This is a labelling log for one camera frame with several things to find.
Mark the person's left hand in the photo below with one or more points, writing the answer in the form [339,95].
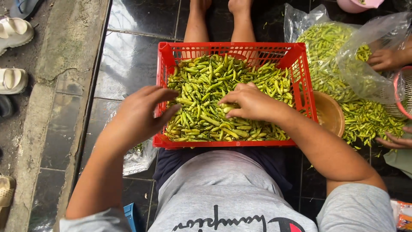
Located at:
[135,119]

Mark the person's right hand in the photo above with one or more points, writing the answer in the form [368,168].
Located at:
[257,104]

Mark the pale green chili pepper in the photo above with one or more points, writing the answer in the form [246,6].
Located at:
[229,108]

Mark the crumpled clear plastic bag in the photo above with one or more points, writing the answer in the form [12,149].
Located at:
[138,159]

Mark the red plastic crate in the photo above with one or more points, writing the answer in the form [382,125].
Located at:
[301,80]

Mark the heap of green chili peppers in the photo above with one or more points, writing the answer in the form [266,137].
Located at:
[206,80]

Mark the dark navy shorts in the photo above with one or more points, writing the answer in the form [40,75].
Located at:
[170,164]

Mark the brown plastic bowl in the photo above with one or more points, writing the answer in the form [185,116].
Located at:
[330,112]

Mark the person's right leg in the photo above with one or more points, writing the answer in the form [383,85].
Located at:
[242,22]

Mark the person's leg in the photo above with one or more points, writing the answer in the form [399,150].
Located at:
[196,25]
[242,22]

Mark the clear bag of green chilies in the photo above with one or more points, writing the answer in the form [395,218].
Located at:
[325,54]

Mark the grey printed t-shirt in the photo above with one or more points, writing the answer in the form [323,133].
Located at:
[225,193]

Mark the blue plastic stool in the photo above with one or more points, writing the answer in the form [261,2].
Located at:
[131,217]

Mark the person's left leg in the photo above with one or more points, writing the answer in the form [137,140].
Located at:
[196,25]

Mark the loose pile of green chilies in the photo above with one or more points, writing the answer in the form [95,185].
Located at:
[367,121]

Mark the white chunky sandal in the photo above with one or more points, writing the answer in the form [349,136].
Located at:
[14,32]
[13,80]

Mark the black shoe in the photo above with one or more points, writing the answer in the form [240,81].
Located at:
[5,106]

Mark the pink plastic container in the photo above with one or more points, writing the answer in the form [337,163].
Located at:
[354,5]

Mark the pink plastic colander basket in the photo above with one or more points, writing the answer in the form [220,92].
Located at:
[404,96]

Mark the beige perforated sandal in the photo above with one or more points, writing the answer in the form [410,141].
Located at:
[5,193]

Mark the blue flip-flop sandal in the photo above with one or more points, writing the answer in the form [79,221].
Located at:
[24,7]

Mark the orange snack packet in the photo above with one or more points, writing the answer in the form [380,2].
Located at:
[404,216]

